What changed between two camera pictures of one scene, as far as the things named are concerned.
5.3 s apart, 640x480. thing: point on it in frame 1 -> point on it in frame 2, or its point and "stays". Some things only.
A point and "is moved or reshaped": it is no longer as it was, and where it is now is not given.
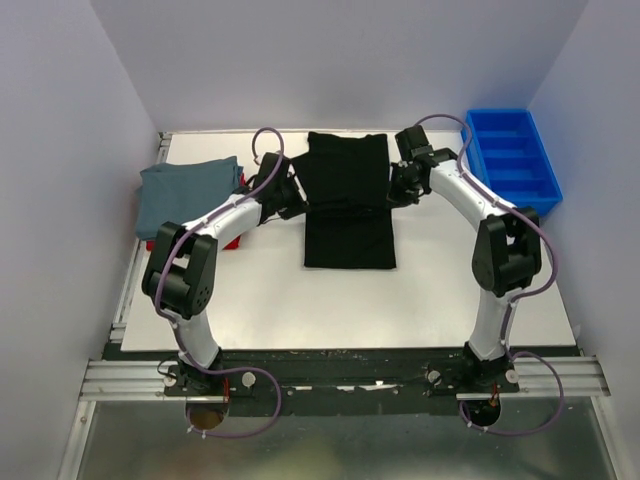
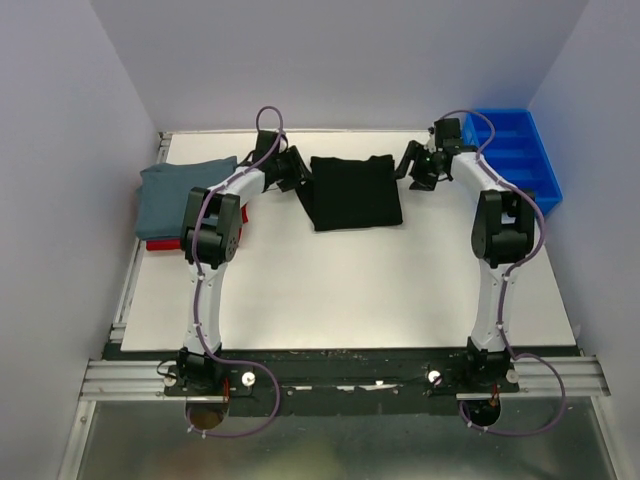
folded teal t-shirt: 176,192 stays
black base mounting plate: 337,381 stays
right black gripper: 396,196 -> 421,182
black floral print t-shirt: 345,180 is moved or reshaped
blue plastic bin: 508,151 stays
